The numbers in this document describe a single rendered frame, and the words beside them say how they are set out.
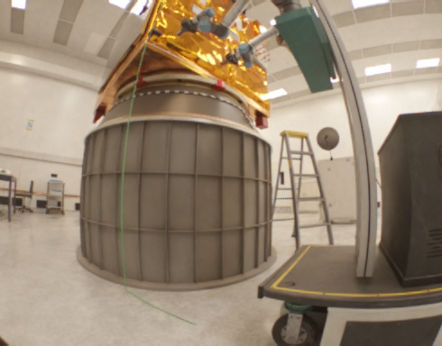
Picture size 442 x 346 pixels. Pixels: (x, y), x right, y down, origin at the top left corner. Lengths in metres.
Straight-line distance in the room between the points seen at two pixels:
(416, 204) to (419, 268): 0.19
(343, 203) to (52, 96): 8.62
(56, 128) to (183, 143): 5.87
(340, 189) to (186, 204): 3.86
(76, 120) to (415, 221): 7.20
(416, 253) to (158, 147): 1.43
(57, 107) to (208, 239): 6.48
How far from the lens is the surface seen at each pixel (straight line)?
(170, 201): 1.30
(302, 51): 1.05
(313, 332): 0.79
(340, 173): 4.70
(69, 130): 6.90
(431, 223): 0.69
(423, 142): 0.69
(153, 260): 1.38
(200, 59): 1.96
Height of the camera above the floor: 0.61
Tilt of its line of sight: 8 degrees up
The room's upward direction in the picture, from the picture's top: straight up
